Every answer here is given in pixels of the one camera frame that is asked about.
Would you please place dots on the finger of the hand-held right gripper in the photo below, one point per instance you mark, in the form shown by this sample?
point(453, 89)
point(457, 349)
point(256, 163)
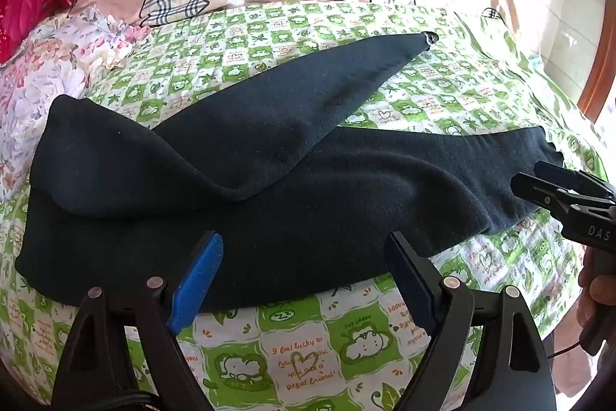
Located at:
point(558, 174)
point(539, 194)

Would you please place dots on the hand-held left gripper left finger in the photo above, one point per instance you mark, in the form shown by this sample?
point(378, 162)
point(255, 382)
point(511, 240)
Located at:
point(197, 281)

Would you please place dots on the red wooden frame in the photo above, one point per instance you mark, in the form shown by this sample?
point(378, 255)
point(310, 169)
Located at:
point(601, 64)

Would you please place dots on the person's right hand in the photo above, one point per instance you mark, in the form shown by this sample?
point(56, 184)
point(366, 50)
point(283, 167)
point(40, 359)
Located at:
point(589, 300)

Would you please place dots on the pale floral cloth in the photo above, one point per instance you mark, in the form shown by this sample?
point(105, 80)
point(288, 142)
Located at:
point(48, 74)

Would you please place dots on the green checked bed sheet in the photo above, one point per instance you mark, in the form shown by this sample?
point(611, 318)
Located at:
point(298, 353)

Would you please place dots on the black pants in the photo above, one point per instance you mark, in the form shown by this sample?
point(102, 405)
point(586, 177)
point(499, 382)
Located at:
point(288, 199)

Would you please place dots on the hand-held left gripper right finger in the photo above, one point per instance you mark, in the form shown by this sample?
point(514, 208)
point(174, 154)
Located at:
point(414, 290)

